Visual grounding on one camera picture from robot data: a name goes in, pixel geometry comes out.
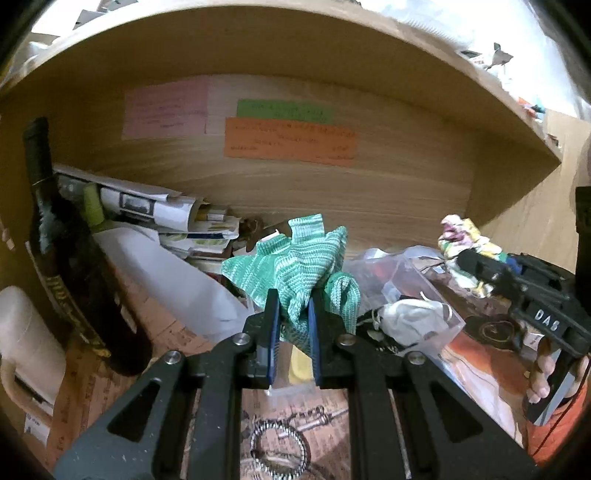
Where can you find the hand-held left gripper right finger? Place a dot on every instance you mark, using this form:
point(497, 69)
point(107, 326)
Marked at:
point(315, 334)

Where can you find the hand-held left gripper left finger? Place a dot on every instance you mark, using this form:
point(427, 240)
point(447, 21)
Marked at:
point(273, 334)

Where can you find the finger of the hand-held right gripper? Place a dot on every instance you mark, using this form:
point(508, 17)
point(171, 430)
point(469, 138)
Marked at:
point(531, 264)
point(485, 268)

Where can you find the green knitted cloth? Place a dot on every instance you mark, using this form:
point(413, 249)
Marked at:
point(295, 270)

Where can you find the person's right hand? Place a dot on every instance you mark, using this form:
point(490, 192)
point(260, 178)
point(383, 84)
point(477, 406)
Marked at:
point(541, 374)

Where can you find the colourful crumpled cloth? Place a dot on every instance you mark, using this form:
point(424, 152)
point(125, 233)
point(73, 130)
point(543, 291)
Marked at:
point(464, 240)

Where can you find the yellow sponge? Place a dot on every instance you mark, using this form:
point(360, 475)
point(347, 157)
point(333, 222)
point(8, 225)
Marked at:
point(299, 367)

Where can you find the black round coaster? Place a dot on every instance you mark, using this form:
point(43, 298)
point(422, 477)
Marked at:
point(491, 330)

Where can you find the clear plastic bag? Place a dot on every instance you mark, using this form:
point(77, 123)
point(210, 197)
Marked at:
point(406, 277)

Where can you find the white face mask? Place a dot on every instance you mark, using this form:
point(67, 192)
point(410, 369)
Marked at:
point(413, 321)

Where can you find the white plastic bag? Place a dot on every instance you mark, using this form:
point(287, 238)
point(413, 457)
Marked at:
point(171, 277)

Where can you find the wooden shelf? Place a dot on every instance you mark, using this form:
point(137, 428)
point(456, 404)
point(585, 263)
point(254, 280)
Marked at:
point(351, 198)

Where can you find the pile of papers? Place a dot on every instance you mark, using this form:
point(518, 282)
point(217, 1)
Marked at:
point(157, 207)

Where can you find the orange paper note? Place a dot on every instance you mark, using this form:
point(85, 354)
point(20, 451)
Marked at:
point(288, 141)

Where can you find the dark wine bottle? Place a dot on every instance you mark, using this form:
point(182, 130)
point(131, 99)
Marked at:
point(69, 258)

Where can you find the yellow-green marker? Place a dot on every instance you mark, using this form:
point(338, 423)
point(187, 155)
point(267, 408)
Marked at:
point(93, 207)

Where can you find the green paper note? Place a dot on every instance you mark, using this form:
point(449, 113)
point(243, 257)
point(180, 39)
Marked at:
point(284, 110)

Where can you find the white paper roll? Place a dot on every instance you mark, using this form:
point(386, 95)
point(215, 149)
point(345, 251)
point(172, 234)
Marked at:
point(25, 341)

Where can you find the pink paper note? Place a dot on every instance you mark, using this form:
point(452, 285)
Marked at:
point(164, 108)

